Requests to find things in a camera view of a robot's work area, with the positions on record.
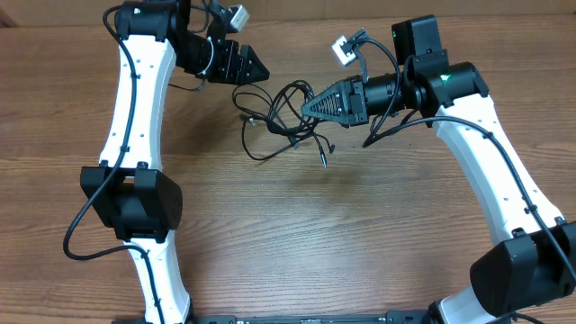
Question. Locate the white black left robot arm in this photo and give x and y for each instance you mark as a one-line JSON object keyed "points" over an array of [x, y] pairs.
{"points": [[128, 188]]}

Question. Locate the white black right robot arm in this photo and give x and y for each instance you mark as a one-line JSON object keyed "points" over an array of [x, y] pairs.
{"points": [[532, 259]]}

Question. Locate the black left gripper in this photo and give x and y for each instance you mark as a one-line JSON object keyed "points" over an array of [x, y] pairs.
{"points": [[231, 62]]}

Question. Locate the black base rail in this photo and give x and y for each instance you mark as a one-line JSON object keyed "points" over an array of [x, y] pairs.
{"points": [[315, 318]]}

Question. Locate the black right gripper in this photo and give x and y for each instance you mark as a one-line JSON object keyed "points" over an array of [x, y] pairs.
{"points": [[356, 101]]}

